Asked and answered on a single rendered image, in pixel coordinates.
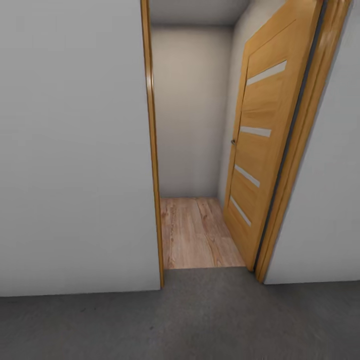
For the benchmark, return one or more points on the door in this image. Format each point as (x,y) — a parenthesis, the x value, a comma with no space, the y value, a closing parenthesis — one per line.
(273,66)

